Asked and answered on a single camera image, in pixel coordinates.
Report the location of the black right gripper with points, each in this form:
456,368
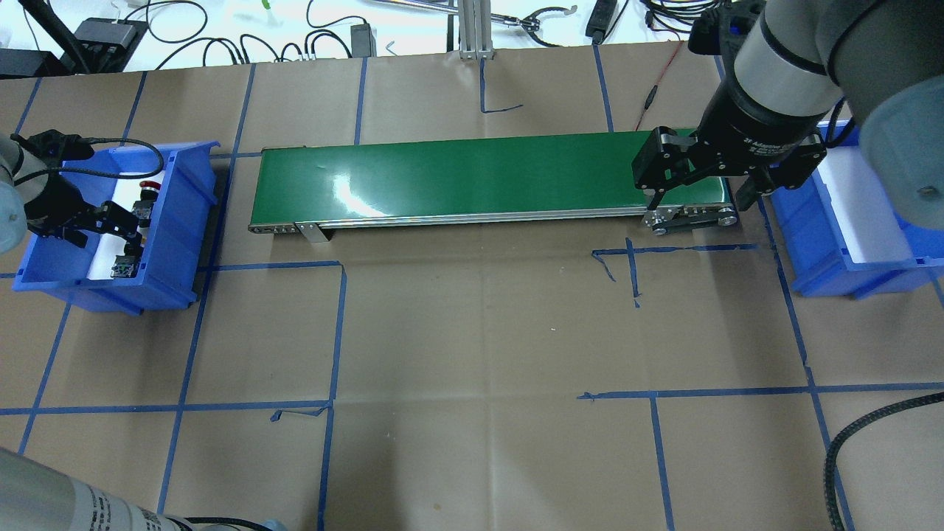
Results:
752,131

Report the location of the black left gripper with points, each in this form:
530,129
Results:
46,202

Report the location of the yellow mushroom push button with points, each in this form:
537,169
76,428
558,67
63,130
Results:
125,266

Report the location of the red mushroom push button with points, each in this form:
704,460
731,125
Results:
143,208

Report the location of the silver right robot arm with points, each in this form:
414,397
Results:
788,65

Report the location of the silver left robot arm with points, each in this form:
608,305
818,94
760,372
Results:
14,219

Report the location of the white foam pad left bin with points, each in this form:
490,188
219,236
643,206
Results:
120,244

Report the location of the white foam pad bin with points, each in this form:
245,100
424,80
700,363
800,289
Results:
865,216
120,244

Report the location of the blue left storage bin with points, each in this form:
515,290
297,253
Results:
173,240

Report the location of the blue storage bin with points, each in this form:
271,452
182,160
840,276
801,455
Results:
818,253
173,240

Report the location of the green conveyor belt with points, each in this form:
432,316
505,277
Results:
314,190

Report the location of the blue right storage bin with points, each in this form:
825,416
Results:
818,253

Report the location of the white foam pad right bin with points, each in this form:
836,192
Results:
865,216

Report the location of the aluminium frame post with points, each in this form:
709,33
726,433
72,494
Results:
475,33

